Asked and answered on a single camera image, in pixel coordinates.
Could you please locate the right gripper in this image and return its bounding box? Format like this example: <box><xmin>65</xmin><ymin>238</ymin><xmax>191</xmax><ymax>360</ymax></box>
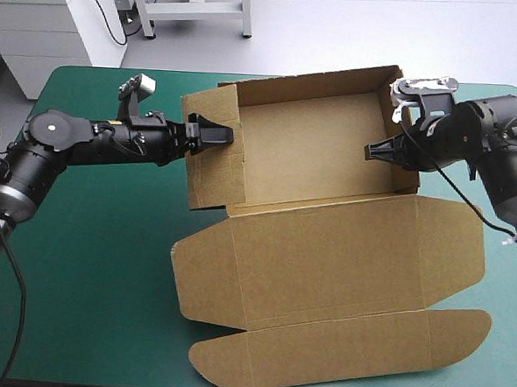
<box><xmin>362</xmin><ymin>94</ymin><xmax>478</xmax><ymax>176</ymax></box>

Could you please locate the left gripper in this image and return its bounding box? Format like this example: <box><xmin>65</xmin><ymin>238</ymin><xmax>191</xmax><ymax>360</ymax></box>
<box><xmin>110</xmin><ymin>108</ymin><xmax>237</xmax><ymax>172</ymax></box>

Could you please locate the brown cardboard box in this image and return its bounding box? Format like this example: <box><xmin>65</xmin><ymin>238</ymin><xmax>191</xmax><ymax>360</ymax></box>
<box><xmin>160</xmin><ymin>51</ymin><xmax>509</xmax><ymax>387</ymax></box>

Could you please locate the white cabinet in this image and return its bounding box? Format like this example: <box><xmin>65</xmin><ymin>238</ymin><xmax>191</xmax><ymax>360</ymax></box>
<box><xmin>0</xmin><ymin>0</ymin><xmax>132</xmax><ymax>106</ymax></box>

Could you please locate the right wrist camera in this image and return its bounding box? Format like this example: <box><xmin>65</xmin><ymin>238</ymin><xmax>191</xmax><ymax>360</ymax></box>
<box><xmin>386</xmin><ymin>72</ymin><xmax>461</xmax><ymax>128</ymax></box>

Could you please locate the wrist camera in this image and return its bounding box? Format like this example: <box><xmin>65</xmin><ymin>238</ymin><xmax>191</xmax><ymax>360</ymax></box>
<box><xmin>116</xmin><ymin>73</ymin><xmax>159</xmax><ymax>123</ymax></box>
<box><xmin>386</xmin><ymin>72</ymin><xmax>461</xmax><ymax>128</ymax></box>

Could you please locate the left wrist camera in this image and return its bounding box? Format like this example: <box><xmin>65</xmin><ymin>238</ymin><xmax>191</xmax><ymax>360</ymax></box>
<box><xmin>116</xmin><ymin>73</ymin><xmax>159</xmax><ymax>123</ymax></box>

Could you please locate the white metal table frame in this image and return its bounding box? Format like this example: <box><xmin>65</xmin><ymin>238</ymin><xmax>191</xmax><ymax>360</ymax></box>
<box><xmin>103</xmin><ymin>0</ymin><xmax>256</xmax><ymax>47</ymax></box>

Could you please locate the thin black floor cable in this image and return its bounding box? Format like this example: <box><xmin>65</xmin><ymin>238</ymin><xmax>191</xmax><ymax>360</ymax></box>
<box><xmin>59</xmin><ymin>0</ymin><xmax>159</xmax><ymax>48</ymax></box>

